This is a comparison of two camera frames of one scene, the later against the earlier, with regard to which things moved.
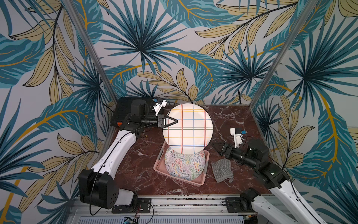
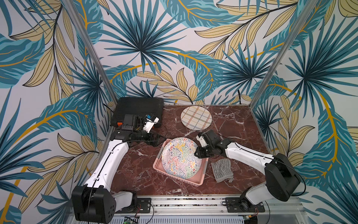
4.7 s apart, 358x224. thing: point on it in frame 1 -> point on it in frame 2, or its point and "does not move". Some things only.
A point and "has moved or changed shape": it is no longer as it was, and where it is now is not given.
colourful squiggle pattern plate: [184, 167] has moved or changed shape
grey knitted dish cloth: [222, 169] does not move
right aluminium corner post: [284, 52] does not move
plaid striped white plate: [193, 132] has moved or changed shape
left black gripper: [161, 118] -> [150, 142]
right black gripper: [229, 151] -> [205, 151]
